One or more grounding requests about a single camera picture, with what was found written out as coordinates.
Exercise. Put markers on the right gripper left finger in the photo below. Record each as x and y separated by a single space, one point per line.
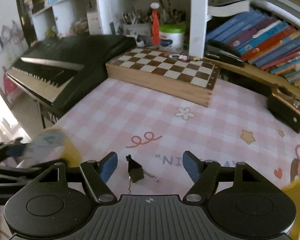
95 177

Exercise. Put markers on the white pen holder cup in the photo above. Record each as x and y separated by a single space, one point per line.
137 31

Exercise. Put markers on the white wooden bookshelf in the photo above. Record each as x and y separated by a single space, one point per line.
190 17

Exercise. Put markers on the pink checkered tablecloth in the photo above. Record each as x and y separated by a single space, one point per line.
156 129

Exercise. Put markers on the yellow tape roll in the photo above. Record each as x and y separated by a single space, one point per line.
51 144

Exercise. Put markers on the wooden chess board box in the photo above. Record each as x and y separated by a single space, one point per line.
192 80

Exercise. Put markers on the keyboard stand black frame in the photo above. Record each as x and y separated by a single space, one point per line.
46 114

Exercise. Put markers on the green lid white jar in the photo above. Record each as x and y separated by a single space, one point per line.
172 37

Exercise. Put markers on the yellow cardboard box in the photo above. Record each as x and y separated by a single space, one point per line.
293 192

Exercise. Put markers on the black binder clip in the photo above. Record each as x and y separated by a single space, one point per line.
136 173

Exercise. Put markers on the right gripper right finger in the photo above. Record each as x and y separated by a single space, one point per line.
204 176

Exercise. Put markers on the black Yamaha keyboard piano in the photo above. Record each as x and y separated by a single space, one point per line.
59 72

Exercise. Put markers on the black stapler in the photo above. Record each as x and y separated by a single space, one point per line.
216 50

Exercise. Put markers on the red white ornament stick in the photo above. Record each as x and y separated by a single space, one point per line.
155 23

